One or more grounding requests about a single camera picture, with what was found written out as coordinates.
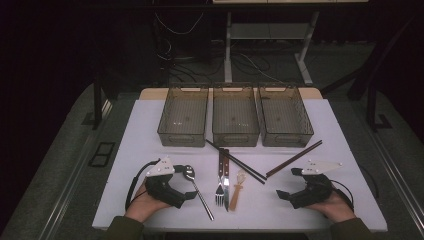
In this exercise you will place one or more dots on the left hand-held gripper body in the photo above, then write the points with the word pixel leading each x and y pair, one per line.
pixel 160 188

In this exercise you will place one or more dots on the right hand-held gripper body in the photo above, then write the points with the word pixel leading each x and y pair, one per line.
pixel 315 191

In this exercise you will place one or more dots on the metal spoon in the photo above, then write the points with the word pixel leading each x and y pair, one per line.
pixel 203 200

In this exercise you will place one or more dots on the black chopstick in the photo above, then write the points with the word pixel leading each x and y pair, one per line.
pixel 247 167
pixel 246 170

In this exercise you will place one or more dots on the clear brown plastic bin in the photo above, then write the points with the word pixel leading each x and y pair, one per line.
pixel 235 116
pixel 183 116
pixel 285 116

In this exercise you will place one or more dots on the person's left hand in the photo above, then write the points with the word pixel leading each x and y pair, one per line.
pixel 143 206

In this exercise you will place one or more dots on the person's right hand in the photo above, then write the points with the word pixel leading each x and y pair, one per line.
pixel 336 208

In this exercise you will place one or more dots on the white table cover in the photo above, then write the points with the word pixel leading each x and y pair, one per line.
pixel 150 133

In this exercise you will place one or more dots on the black metal stand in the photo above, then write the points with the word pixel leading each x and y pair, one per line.
pixel 97 100
pixel 371 106

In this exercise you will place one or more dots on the white standing desk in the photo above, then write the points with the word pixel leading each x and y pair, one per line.
pixel 228 50

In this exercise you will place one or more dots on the grey metal floor rail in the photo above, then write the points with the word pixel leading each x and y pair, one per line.
pixel 400 186
pixel 66 193

